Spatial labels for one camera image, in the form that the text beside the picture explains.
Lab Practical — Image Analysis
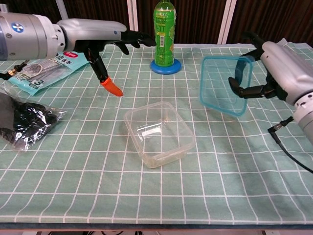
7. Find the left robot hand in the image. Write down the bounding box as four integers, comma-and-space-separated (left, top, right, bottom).
56, 19, 157, 97

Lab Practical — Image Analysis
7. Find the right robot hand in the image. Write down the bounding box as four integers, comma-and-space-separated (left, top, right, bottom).
228, 31, 313, 104

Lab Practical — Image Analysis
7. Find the blue container lid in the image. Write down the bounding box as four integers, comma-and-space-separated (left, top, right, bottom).
199, 55, 254, 117

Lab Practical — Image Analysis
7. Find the clear plastic container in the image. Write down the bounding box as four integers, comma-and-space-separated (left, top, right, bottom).
123, 100, 197, 169

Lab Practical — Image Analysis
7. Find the light blue cloth package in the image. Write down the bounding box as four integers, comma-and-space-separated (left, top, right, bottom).
4, 50, 90, 96

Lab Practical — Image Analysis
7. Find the green tea bottle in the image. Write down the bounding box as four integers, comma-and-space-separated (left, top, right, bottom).
153, 0, 178, 68

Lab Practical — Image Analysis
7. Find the blue round coaster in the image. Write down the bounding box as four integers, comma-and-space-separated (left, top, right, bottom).
150, 58, 183, 75

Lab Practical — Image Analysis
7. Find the dark folding partition screen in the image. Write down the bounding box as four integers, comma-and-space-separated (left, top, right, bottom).
0, 0, 313, 46

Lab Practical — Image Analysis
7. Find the black item in clear bag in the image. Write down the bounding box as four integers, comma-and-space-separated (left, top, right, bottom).
0, 82, 67, 152

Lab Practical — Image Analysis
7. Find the green checked tablecloth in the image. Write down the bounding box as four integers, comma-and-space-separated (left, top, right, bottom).
0, 39, 313, 226

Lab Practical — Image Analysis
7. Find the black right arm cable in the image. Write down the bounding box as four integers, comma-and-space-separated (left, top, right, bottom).
267, 116, 313, 175

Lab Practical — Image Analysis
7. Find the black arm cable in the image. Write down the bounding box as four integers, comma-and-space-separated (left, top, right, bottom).
267, 116, 313, 175
0, 62, 28, 80

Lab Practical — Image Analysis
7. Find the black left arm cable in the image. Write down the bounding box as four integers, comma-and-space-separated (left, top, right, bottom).
0, 62, 28, 80

